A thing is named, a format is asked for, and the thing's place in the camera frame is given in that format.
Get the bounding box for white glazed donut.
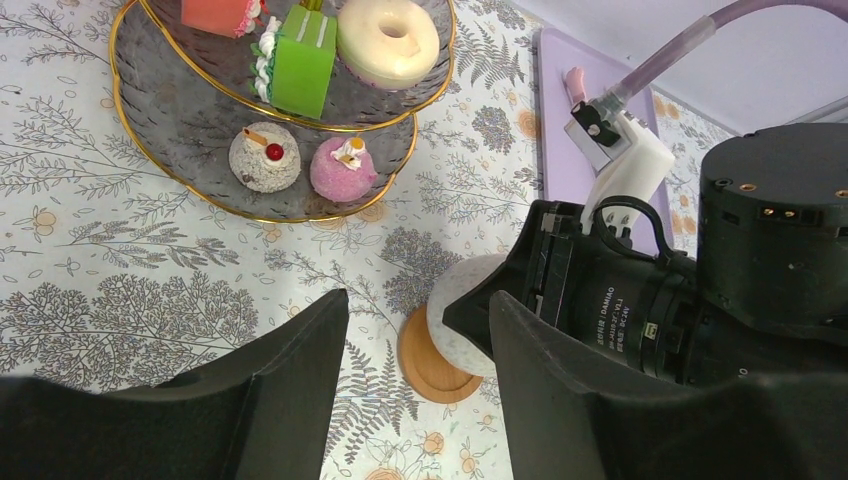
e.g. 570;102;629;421
337;0;440;91

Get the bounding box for green striped cake piece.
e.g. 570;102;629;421
251;1;338;120

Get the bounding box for pink sugared cake ball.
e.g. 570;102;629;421
310;137;377;203

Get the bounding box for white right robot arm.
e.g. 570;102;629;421
443;123;847;387

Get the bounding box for pink handled tongs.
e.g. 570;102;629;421
563;67;587;106

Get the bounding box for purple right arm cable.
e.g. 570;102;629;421
606;0;848;111

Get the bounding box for lilac plastic tray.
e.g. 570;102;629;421
535;27;674;253

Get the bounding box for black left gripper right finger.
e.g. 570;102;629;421
490;291;847;479

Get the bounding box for pink cake slice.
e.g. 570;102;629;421
181;0;268;38

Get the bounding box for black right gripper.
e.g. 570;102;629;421
443;200;702;381

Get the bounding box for wooden coaster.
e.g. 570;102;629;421
397;305;483;404

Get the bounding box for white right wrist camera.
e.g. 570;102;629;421
565;101;675;234

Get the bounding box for white ceramic mug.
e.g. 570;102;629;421
426;253;506;377

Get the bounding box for three-tier glass cake stand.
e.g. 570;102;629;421
110;1;456;223

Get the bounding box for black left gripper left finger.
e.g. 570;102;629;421
1;289;349;479

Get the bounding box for grey speckled cake ball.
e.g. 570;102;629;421
228;122;301;193

